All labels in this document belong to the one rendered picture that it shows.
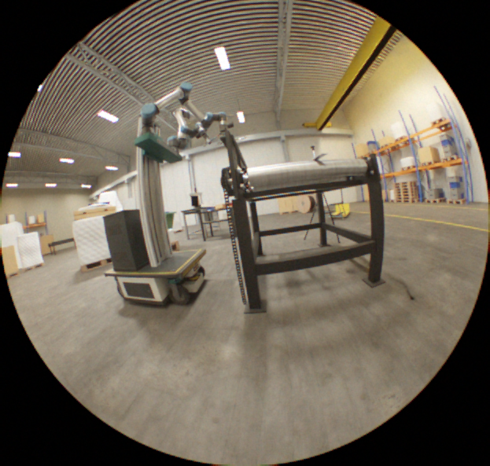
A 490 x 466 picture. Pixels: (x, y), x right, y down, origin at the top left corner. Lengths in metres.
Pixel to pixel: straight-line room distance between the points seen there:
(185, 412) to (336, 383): 0.58
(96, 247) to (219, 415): 3.66
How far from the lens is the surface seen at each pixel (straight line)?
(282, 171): 0.89
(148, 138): 1.29
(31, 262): 8.15
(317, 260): 1.00
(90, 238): 3.88
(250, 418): 0.70
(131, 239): 1.42
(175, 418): 0.78
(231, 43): 8.85
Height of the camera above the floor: 0.68
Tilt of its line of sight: 5 degrees down
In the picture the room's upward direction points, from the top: 9 degrees counter-clockwise
